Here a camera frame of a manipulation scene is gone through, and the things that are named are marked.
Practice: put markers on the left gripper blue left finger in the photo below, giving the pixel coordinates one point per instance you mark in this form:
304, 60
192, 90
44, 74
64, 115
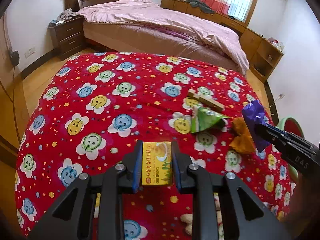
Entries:
135, 168

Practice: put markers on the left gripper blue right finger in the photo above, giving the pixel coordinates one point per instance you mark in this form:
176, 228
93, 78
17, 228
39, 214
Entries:
177, 166

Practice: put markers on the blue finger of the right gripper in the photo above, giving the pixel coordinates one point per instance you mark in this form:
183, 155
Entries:
276, 131
269, 133

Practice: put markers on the yellow green bean cake box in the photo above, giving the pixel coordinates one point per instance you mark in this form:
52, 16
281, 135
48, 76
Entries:
157, 163

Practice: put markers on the purple plastic wrapper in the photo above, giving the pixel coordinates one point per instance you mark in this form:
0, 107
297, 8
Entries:
253, 114

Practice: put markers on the orange wrapper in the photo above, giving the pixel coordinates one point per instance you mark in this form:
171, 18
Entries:
243, 142

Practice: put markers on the green snack bag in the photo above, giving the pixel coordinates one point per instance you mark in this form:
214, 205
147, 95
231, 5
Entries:
204, 118

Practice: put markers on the wooden block puzzle piece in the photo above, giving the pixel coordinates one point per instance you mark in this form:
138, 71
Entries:
204, 100

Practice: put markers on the red smiley flower blanket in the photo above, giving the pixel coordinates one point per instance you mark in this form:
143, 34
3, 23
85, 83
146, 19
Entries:
97, 106

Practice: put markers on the wooden wardrobe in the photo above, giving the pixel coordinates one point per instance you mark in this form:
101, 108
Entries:
14, 112

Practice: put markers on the brown wooden bed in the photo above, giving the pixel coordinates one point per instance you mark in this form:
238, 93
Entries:
147, 39

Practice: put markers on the window with bars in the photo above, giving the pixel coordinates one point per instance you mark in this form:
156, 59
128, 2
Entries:
241, 0

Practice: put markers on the dark wooden nightstand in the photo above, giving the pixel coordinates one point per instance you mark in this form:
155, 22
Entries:
68, 37

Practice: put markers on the dark clothes on cabinet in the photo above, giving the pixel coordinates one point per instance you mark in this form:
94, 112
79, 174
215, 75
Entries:
201, 5

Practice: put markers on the pink quilt on bed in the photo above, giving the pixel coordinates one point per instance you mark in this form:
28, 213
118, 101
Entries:
146, 12

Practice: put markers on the clothes on nightstand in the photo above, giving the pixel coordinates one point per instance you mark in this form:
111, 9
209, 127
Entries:
68, 14

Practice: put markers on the black charger on wall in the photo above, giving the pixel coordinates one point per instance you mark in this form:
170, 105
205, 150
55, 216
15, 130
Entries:
14, 58

